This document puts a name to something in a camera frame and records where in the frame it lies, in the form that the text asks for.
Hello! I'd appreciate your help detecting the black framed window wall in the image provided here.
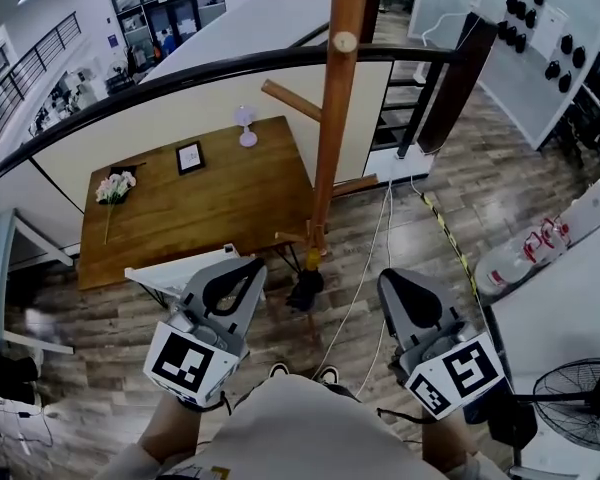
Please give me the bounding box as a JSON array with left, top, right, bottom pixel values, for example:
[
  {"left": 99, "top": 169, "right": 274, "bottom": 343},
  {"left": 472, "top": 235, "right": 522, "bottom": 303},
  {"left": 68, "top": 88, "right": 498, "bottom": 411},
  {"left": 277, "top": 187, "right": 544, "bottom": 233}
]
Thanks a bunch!
[{"left": 103, "top": 0, "right": 228, "bottom": 40}]

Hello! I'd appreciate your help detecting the dark brown wooden post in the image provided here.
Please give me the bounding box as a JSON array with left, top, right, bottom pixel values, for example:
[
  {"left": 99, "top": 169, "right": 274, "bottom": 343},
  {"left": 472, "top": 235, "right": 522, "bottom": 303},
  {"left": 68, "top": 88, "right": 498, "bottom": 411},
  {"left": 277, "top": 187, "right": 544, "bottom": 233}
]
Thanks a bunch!
[
  {"left": 359, "top": 0, "right": 387, "bottom": 45},
  {"left": 418, "top": 14, "right": 499, "bottom": 155}
]

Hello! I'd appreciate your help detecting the person's beige shirt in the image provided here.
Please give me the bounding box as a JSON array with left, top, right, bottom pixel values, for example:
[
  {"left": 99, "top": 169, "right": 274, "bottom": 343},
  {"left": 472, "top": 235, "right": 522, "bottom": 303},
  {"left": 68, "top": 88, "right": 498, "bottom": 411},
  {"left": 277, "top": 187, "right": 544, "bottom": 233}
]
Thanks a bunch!
[{"left": 94, "top": 372, "right": 511, "bottom": 480}]

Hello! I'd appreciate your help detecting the person's left forearm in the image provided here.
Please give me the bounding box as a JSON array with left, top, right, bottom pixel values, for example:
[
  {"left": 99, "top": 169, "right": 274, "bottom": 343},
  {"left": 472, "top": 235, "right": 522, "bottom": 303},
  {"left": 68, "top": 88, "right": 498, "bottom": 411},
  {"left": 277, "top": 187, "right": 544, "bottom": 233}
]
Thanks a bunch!
[{"left": 134, "top": 392, "right": 207, "bottom": 465}]

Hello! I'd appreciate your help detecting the group of black caps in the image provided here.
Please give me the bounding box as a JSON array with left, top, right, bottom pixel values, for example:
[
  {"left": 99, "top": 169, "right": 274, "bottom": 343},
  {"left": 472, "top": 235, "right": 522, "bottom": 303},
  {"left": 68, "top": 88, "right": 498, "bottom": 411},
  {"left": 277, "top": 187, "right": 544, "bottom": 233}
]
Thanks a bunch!
[{"left": 497, "top": 0, "right": 588, "bottom": 95}]

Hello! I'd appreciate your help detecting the black balcony railing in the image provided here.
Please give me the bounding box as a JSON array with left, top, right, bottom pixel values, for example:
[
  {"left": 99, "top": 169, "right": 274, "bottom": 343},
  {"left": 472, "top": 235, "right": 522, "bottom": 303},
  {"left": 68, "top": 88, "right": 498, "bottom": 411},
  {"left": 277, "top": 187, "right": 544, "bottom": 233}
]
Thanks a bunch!
[{"left": 0, "top": 11, "right": 84, "bottom": 155}]

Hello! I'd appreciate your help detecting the small lilac table lamp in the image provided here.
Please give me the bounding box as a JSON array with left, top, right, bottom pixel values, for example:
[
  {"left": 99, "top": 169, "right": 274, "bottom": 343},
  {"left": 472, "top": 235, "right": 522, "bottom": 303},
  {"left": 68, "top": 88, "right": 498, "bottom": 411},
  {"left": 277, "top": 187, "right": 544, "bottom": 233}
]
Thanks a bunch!
[{"left": 233, "top": 106, "right": 260, "bottom": 149}]

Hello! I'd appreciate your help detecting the frosted glass partition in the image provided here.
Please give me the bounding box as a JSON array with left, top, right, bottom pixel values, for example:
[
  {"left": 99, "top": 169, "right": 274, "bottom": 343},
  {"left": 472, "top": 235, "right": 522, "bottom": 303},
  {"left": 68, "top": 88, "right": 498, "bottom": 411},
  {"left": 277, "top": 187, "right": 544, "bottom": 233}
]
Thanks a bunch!
[{"left": 408, "top": 0, "right": 600, "bottom": 150}]

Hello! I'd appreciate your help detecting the black stairway bar railing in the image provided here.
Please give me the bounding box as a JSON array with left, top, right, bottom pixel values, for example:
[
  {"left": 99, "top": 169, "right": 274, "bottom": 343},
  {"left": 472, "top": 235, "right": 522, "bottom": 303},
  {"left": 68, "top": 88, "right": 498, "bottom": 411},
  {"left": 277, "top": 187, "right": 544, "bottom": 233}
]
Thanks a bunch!
[{"left": 369, "top": 59, "right": 457, "bottom": 160}]

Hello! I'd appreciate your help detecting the brown wooden coat rack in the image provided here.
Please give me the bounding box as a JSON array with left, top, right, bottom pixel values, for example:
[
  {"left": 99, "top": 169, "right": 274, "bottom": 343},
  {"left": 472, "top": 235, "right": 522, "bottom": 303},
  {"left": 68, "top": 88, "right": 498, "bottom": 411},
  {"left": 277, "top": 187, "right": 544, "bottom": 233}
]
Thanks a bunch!
[{"left": 260, "top": 0, "right": 381, "bottom": 269}]

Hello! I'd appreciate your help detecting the black picture frame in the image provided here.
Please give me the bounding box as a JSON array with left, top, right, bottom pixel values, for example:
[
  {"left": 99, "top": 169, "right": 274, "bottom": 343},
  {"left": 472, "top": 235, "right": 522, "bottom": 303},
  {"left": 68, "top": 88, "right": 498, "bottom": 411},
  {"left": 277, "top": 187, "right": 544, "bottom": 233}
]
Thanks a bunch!
[{"left": 174, "top": 140, "right": 208, "bottom": 177}]

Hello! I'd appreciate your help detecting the black box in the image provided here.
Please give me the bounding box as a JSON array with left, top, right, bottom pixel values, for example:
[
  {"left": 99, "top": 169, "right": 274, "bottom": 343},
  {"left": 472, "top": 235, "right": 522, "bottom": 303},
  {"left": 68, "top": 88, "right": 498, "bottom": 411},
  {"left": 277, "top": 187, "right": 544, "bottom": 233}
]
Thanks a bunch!
[{"left": 487, "top": 401, "right": 539, "bottom": 450}]

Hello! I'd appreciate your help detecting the white flower bouquet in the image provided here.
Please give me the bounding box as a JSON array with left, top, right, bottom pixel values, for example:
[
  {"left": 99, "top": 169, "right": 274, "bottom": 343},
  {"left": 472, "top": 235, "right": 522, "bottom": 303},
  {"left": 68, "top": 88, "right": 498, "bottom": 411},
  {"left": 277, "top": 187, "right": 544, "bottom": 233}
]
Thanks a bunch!
[{"left": 94, "top": 162, "right": 147, "bottom": 247}]

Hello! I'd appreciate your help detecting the white paper poster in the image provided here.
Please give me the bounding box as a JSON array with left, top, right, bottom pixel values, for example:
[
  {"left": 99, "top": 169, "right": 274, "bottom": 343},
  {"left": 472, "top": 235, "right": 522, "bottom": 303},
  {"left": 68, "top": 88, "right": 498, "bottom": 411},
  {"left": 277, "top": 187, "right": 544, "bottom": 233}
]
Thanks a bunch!
[{"left": 529, "top": 7, "right": 571, "bottom": 57}]

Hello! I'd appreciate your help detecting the brown wooden table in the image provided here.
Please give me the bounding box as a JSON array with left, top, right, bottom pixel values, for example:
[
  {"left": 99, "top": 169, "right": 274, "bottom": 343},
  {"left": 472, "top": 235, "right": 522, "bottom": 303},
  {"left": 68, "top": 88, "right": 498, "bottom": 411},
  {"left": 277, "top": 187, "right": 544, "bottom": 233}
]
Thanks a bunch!
[{"left": 77, "top": 115, "right": 315, "bottom": 292}]

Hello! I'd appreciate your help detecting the yellow black floor cable cover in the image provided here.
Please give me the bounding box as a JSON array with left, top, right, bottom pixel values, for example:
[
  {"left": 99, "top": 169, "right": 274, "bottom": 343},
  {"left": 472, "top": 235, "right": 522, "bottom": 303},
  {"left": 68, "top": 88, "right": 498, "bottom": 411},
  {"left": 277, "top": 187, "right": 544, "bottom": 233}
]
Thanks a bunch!
[{"left": 419, "top": 191, "right": 482, "bottom": 310}]

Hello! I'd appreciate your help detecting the white cable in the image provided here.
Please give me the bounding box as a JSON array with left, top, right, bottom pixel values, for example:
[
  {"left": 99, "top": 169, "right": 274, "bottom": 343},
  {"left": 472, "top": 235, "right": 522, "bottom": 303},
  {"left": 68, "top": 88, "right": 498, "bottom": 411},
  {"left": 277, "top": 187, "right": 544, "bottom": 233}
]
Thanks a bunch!
[
  {"left": 323, "top": 180, "right": 394, "bottom": 365},
  {"left": 353, "top": 177, "right": 394, "bottom": 400}
]

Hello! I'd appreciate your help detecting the person's right forearm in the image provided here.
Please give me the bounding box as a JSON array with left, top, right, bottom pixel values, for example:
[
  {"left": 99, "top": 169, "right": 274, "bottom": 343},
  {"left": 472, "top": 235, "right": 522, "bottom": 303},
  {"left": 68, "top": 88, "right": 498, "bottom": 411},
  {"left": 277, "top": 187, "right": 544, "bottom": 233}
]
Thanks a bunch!
[{"left": 419, "top": 406, "right": 474, "bottom": 475}]

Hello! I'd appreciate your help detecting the cream balustrade black handrail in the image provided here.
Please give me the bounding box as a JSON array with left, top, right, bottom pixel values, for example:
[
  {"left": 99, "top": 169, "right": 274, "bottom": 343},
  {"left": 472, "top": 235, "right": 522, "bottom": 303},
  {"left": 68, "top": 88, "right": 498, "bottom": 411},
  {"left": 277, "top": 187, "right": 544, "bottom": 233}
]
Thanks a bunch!
[{"left": 0, "top": 45, "right": 462, "bottom": 230}]

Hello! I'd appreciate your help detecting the white appliance box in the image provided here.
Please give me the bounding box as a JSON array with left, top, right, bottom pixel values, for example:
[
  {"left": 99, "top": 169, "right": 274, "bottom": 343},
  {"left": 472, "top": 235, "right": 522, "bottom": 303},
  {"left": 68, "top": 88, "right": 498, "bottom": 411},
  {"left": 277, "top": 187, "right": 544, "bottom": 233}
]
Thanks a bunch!
[{"left": 562, "top": 177, "right": 600, "bottom": 245}]

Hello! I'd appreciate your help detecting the white wooden chair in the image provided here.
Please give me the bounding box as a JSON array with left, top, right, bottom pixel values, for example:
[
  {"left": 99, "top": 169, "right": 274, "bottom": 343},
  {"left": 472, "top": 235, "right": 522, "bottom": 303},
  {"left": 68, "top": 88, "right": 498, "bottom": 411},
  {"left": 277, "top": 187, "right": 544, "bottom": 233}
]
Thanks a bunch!
[{"left": 123, "top": 242, "right": 257, "bottom": 310}]

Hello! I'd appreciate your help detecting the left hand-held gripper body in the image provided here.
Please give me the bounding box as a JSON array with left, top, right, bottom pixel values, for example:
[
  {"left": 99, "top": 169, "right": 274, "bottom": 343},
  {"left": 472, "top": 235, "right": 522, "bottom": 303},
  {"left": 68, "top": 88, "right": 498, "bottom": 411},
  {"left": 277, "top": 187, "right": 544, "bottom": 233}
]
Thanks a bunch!
[{"left": 143, "top": 311, "right": 252, "bottom": 412}]

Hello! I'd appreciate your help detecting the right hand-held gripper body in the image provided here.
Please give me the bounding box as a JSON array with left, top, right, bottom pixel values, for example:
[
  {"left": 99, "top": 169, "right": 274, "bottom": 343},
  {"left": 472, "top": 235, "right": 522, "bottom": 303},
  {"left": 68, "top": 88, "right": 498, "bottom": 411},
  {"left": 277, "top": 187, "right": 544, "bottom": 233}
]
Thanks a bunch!
[{"left": 397, "top": 319, "right": 507, "bottom": 422}]

